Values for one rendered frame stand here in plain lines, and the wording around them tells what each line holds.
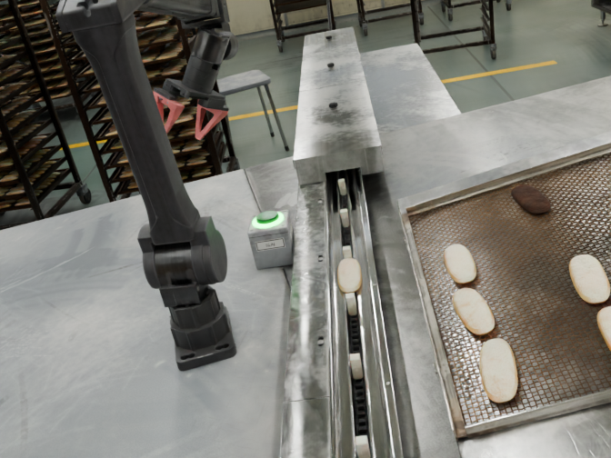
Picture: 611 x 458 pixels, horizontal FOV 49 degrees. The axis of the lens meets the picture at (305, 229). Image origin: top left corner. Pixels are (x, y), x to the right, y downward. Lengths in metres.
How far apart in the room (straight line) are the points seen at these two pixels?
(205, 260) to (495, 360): 0.41
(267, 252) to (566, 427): 0.63
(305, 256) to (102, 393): 0.38
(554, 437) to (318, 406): 0.26
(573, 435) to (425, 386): 0.24
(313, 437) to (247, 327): 0.31
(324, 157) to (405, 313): 0.46
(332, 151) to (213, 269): 0.50
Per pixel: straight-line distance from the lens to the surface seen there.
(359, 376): 0.86
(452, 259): 0.94
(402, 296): 1.03
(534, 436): 0.69
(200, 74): 1.24
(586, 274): 0.85
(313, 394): 0.82
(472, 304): 0.84
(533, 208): 1.01
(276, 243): 1.14
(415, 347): 0.93
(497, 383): 0.73
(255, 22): 7.95
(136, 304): 1.18
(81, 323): 1.19
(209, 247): 0.93
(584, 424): 0.70
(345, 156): 1.34
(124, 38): 0.83
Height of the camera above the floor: 1.39
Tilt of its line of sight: 27 degrees down
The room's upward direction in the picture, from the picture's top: 12 degrees counter-clockwise
